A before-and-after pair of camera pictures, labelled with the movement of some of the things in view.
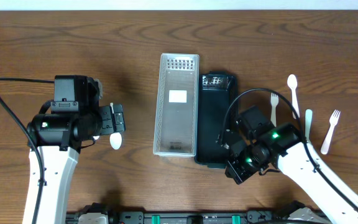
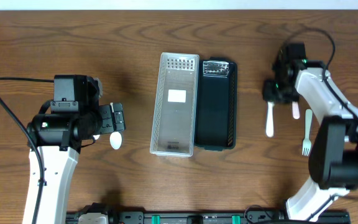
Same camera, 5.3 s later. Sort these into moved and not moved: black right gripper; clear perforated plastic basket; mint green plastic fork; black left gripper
Moved: black right gripper
Not moved: black left gripper; mint green plastic fork; clear perforated plastic basket
